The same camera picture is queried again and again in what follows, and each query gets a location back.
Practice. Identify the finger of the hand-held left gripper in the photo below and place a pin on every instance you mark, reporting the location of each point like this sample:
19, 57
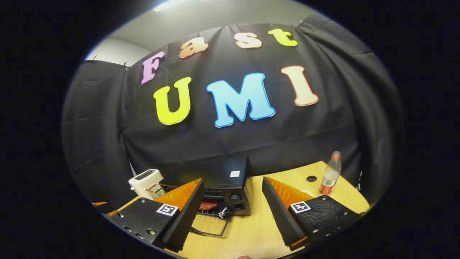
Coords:
100, 204
111, 213

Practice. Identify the red fried meat piece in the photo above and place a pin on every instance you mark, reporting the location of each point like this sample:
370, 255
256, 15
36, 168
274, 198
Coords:
208, 205

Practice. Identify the clear plastic bottle red label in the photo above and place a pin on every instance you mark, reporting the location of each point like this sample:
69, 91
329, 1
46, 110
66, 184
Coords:
330, 176

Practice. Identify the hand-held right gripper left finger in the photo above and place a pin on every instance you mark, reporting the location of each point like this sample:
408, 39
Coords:
187, 216

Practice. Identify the black electric oven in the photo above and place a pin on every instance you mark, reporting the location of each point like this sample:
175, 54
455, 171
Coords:
222, 176

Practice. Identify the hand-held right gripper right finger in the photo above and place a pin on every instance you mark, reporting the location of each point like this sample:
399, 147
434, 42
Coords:
278, 212

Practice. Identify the white toaster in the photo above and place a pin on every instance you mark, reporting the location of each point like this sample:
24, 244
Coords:
143, 178

